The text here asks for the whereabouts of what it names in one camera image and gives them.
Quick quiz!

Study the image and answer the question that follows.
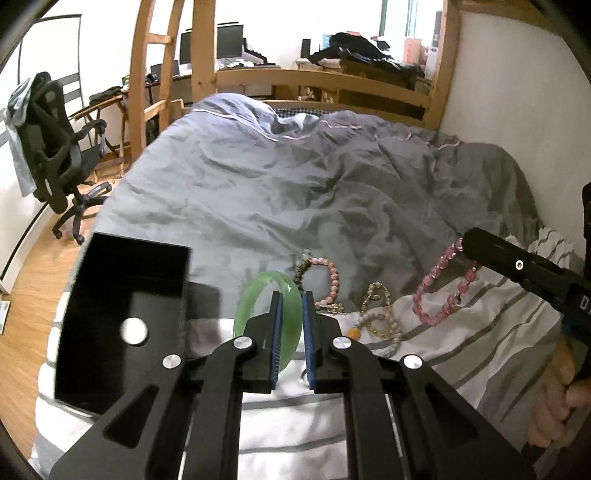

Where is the wooden bunk bed frame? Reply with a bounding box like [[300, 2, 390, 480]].
[[191, 1, 461, 130]]

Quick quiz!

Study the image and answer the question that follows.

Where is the wooden folding table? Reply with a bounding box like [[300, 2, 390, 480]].
[[69, 93, 129, 159]]

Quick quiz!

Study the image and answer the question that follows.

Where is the grey duvet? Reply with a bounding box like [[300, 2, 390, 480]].
[[93, 94, 541, 318]]

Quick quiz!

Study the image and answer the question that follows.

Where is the black jewelry box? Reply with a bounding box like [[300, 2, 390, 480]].
[[54, 233, 190, 415]]

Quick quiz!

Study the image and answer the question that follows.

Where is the computer monitor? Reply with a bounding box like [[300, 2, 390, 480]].
[[179, 23, 243, 65]]

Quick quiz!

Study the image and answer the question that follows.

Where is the right hand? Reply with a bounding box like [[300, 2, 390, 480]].
[[527, 335, 590, 448]]

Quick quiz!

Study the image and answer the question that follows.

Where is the black clothes pile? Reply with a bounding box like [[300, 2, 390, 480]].
[[308, 32, 425, 79]]

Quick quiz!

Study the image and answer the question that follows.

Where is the dark desk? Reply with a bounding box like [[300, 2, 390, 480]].
[[169, 66, 280, 103]]

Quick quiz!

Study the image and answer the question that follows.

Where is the gold bead bracelet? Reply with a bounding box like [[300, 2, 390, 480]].
[[361, 280, 399, 340]]

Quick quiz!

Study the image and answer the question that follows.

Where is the white round sticker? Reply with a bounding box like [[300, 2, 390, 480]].
[[120, 317, 148, 346]]

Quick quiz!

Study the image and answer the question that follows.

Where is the pink crystal bead bracelet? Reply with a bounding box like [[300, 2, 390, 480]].
[[411, 237, 482, 328]]

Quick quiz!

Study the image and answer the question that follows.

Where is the wooden ladder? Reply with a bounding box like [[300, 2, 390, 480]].
[[127, 0, 187, 163]]

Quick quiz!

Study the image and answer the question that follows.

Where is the green jade bangle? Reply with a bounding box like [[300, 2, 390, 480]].
[[232, 271, 303, 373]]

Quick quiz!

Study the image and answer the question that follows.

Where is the black office chair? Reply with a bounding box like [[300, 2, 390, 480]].
[[19, 72, 112, 245]]

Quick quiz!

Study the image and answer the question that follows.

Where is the pink brown bead bracelet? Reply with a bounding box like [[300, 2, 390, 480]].
[[292, 250, 346, 315]]

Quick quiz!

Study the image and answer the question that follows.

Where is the white sliding wardrobe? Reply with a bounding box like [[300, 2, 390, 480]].
[[1, 14, 83, 294]]

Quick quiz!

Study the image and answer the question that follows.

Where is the white grey striped sheet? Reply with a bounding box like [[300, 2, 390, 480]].
[[27, 225, 585, 480]]

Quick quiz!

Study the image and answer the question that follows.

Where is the blue garment on chair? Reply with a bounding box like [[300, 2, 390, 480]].
[[4, 78, 35, 197]]

